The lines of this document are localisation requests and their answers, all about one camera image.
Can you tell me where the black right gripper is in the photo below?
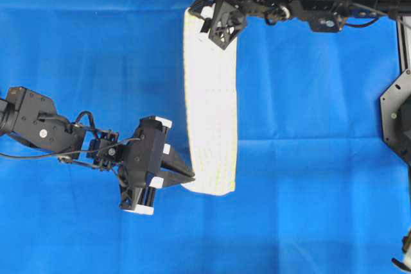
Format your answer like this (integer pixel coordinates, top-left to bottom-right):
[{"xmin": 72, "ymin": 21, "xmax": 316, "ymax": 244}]
[{"xmin": 189, "ymin": 0, "xmax": 247, "ymax": 50}]

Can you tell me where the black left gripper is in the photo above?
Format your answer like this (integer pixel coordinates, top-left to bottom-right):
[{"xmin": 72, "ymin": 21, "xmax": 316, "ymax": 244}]
[{"xmin": 119, "ymin": 116, "xmax": 195, "ymax": 189}]

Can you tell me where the yellow checked towel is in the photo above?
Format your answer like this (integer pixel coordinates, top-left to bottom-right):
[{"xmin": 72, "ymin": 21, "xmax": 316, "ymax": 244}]
[{"xmin": 183, "ymin": 12, "xmax": 238, "ymax": 196}]

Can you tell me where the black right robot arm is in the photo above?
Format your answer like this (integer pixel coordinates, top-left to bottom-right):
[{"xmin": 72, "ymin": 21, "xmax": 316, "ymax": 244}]
[{"xmin": 152, "ymin": 0, "xmax": 410, "ymax": 196}]

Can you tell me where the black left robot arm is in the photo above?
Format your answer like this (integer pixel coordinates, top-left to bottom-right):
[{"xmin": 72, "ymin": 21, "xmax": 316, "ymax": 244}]
[{"xmin": 1, "ymin": 87, "xmax": 195, "ymax": 189}]

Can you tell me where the blue table cloth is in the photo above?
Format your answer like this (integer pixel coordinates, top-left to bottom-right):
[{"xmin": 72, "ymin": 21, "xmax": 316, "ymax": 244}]
[{"xmin": 1, "ymin": 0, "xmax": 410, "ymax": 273}]

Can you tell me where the black table frame rail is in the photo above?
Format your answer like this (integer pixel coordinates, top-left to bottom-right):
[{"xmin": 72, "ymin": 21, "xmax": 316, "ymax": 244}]
[{"xmin": 390, "ymin": 0, "xmax": 411, "ymax": 76}]

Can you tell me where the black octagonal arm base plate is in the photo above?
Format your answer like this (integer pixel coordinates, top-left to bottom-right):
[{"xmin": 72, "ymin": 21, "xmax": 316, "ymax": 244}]
[{"xmin": 380, "ymin": 69, "xmax": 410, "ymax": 166}]

